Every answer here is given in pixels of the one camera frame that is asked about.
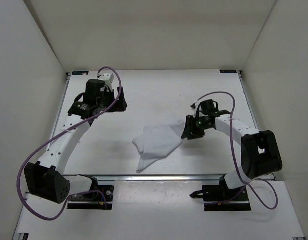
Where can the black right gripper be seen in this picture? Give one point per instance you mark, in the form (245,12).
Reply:
(190,132)

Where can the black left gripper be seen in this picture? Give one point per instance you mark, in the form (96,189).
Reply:
(120,104)

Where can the white fabric skirt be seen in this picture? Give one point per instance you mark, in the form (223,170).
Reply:
(157,142)

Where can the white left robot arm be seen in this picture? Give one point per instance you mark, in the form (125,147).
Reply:
(44,178)

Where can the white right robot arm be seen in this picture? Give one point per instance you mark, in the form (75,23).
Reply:
(259,150)

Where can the left teal corner label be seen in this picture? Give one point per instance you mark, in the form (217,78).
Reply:
(79,73)

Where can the teal corner label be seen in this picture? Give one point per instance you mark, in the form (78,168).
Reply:
(79,73)
(228,71)

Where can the right teal corner label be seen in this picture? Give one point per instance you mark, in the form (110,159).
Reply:
(228,71)

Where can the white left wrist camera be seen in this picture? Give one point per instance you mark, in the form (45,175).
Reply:
(107,78)

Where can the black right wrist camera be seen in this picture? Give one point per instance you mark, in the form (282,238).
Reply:
(208,107)

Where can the aluminium table edge rail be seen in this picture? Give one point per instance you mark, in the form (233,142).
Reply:
(159,178)

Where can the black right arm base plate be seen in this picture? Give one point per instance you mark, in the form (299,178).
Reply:
(217,199)

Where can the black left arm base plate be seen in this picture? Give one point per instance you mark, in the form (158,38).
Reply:
(94,201)

